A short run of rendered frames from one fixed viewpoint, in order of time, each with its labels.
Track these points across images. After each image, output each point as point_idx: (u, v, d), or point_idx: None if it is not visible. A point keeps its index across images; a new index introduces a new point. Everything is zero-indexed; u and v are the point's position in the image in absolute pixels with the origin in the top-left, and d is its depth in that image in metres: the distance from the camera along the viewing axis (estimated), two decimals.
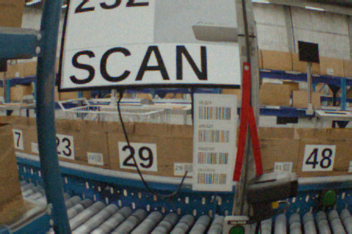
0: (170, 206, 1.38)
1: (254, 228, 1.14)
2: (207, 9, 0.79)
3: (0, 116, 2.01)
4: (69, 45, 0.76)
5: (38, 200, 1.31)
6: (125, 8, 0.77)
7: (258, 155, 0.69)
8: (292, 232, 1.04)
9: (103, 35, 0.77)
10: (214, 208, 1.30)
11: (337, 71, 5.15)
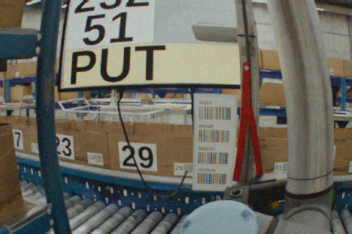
0: (170, 206, 1.38)
1: None
2: (207, 9, 0.79)
3: (0, 116, 2.01)
4: (69, 45, 0.76)
5: (38, 200, 1.31)
6: (125, 8, 0.77)
7: (258, 155, 0.69)
8: None
9: (103, 35, 0.77)
10: None
11: (337, 71, 5.15)
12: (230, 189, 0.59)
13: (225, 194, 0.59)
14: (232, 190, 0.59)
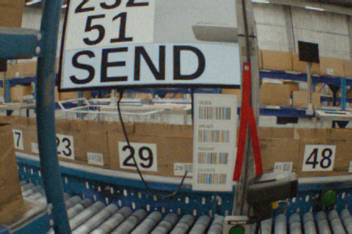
0: (170, 206, 1.38)
1: (254, 228, 1.14)
2: (207, 9, 0.79)
3: (0, 116, 2.01)
4: (69, 45, 0.76)
5: (38, 200, 1.31)
6: (125, 8, 0.77)
7: (258, 155, 0.69)
8: (292, 232, 1.04)
9: (103, 35, 0.77)
10: (214, 208, 1.30)
11: (337, 71, 5.15)
12: None
13: None
14: None
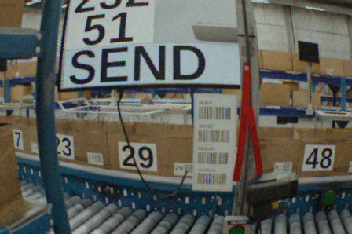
0: (170, 206, 1.38)
1: (254, 228, 1.14)
2: (207, 9, 0.79)
3: (0, 116, 2.01)
4: (69, 45, 0.76)
5: (38, 200, 1.31)
6: (125, 8, 0.77)
7: (258, 155, 0.69)
8: (292, 232, 1.04)
9: (103, 35, 0.77)
10: (214, 208, 1.30)
11: (337, 71, 5.15)
12: None
13: None
14: None
